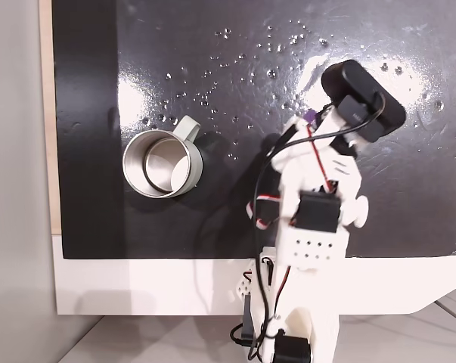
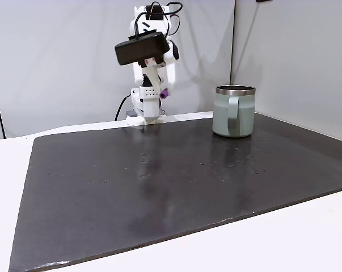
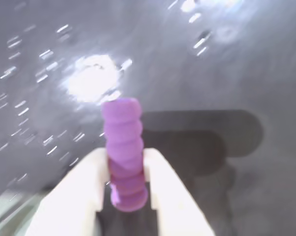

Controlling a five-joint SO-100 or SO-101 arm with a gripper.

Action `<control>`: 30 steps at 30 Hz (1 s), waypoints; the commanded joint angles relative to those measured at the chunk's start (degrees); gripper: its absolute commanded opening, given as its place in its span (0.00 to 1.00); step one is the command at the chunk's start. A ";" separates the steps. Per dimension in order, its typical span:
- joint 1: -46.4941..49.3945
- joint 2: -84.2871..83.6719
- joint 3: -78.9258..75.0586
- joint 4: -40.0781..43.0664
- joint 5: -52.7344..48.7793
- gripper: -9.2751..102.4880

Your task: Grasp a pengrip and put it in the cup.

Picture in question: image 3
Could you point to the dark grey table mat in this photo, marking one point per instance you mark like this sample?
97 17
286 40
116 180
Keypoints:
211 73

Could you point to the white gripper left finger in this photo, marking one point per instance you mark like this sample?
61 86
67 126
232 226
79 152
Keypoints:
74 196

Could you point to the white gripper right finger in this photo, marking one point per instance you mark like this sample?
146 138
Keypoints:
172 196

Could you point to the purple pen grip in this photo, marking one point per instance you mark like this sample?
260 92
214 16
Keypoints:
124 152

